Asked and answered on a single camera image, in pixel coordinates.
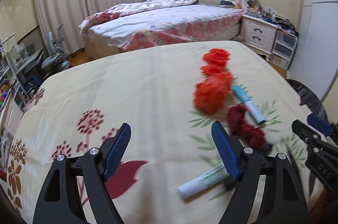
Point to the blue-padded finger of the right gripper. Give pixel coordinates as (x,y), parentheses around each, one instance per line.
(328,129)

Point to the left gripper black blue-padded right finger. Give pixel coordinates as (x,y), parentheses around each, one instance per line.
(283,199)

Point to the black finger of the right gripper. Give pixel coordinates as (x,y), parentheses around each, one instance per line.
(308,135)

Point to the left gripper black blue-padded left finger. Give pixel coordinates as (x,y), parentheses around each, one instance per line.
(59,199)

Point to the dark red cloth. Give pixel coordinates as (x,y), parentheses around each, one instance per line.
(252,136)

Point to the teal white tube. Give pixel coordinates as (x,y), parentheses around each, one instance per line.
(249,104)

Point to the white green toothpaste tube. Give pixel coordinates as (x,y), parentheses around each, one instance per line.
(202,182)

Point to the red foam fruit net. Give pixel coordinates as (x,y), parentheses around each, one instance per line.
(216,61)

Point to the black trash bag bin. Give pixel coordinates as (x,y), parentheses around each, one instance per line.
(309,98)

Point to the white sliding wardrobe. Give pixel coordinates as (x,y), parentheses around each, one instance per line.
(314,63)

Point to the clear plastic drawer unit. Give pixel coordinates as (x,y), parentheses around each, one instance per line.
(284,47)

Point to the cream floral bed sheet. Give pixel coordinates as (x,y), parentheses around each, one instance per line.
(151,90)

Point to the white nightstand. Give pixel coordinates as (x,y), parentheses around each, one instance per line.
(258,35)

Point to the nightstand clutter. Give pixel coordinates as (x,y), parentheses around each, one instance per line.
(256,10)

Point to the grey desk chair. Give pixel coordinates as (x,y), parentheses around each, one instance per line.
(57,59)

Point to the white tufted bed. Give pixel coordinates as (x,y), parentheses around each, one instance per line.
(205,20)

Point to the floral quilt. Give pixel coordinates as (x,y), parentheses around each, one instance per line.
(126,9)

